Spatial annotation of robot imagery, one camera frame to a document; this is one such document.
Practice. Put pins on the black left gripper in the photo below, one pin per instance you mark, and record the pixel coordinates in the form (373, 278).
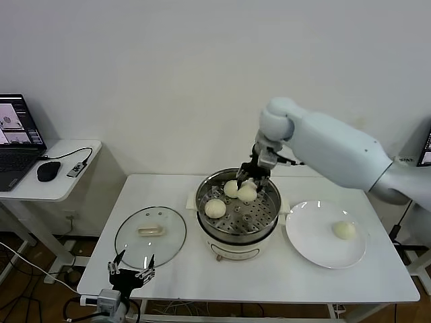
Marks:
(124, 279)

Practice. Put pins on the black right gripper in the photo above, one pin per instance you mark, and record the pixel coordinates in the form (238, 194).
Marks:
(254, 171)

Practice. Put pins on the white steamed baozi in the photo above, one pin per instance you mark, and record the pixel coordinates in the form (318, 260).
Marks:
(246, 195)
(230, 190)
(215, 208)
(343, 230)

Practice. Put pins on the glass pot lid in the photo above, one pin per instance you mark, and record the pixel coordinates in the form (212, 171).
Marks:
(168, 235)

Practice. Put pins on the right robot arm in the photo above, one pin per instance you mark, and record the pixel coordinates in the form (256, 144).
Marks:
(330, 151)

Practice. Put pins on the steel steamer basket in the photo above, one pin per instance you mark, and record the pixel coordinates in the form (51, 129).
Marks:
(256, 218)

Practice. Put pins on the white round plate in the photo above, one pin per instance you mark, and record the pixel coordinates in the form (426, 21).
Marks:
(309, 235)

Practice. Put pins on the white side table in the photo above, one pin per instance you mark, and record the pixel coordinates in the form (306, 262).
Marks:
(67, 188)

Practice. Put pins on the grey usb hub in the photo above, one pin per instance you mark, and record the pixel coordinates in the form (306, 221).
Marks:
(75, 170)

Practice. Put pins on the black computer mouse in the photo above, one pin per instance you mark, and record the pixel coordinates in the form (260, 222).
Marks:
(48, 171)

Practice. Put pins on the black power adapter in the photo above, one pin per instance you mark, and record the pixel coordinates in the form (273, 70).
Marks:
(394, 231)

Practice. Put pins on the black open laptop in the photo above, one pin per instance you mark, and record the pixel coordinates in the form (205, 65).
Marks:
(13, 161)

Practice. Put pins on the dark laptop with lit screen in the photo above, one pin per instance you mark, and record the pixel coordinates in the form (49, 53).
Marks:
(426, 151)

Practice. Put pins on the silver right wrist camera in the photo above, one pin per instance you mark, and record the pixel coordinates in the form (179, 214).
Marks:
(267, 161)

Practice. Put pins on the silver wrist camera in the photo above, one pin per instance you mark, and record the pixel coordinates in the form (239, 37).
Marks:
(267, 161)
(108, 300)

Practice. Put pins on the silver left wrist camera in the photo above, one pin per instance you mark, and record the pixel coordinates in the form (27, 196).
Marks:
(108, 300)

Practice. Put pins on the white wall socket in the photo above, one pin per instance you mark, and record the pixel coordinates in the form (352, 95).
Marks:
(69, 214)

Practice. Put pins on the white main table frame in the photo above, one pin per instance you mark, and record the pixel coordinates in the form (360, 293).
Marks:
(331, 311)

